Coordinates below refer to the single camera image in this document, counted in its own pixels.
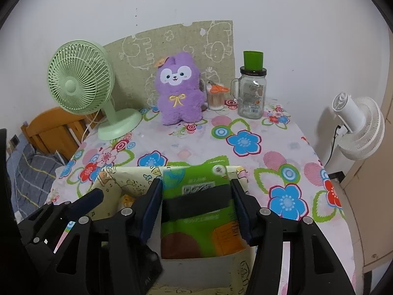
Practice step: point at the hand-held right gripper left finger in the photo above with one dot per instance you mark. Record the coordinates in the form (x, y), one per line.
(152, 206)

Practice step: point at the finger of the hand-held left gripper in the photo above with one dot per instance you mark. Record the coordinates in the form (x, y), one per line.
(92, 198)

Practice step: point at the clear cotton swab container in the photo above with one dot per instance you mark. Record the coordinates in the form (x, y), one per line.
(215, 101)

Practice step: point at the green desk fan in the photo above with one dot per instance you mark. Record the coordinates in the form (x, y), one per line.
(76, 80)

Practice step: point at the small orange scissors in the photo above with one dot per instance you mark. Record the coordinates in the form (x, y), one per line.
(219, 89)

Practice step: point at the glass jar mug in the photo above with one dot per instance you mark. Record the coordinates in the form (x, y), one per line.
(250, 98)

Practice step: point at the purple plush toy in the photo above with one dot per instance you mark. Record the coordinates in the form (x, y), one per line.
(179, 98)

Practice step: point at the wooden bed headboard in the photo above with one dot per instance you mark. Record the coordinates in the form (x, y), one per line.
(49, 129)

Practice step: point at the floral tablecloth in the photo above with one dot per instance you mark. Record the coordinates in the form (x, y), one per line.
(184, 144)

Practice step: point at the green plastic cup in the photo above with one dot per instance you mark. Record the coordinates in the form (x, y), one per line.
(253, 60)

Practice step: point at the white clip fan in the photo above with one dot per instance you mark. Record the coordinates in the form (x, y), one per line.
(362, 129)

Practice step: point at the yellow cartoon fabric storage box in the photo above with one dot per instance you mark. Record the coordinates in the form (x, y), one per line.
(196, 275)

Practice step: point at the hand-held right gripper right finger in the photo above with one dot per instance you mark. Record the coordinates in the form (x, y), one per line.
(242, 215)

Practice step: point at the green tissue pack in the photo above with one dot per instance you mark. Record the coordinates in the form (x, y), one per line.
(196, 233)

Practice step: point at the grey plaid cushion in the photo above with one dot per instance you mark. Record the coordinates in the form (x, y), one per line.
(33, 175)

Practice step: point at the doodle print cardboard sheet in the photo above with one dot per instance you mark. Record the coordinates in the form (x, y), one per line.
(138, 55)

